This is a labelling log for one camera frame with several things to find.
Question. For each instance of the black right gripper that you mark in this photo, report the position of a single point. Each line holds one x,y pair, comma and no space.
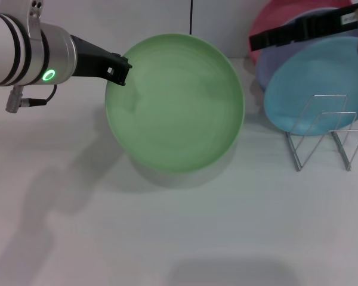
331,22

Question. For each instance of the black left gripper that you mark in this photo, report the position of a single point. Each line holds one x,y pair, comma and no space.
89,61

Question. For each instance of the green plate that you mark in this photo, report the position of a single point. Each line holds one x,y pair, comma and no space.
179,110

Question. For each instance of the red plate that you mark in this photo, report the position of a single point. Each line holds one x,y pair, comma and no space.
274,15

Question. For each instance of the purple plate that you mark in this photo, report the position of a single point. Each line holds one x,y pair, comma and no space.
268,58

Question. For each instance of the light blue plate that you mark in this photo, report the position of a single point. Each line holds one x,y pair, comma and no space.
298,86

